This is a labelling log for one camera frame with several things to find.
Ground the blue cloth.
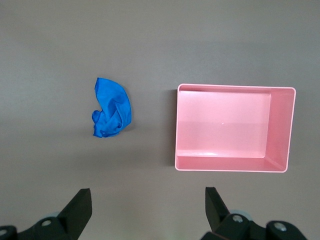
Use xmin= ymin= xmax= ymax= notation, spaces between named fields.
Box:
xmin=91 ymin=77 xmax=132 ymax=139

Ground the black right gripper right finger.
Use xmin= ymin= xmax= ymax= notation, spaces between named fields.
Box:
xmin=201 ymin=186 xmax=307 ymax=240

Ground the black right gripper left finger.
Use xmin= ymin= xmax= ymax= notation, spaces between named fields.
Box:
xmin=0 ymin=188 xmax=93 ymax=240

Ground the pink plastic box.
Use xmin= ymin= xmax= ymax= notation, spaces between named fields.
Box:
xmin=174 ymin=83 xmax=297 ymax=174

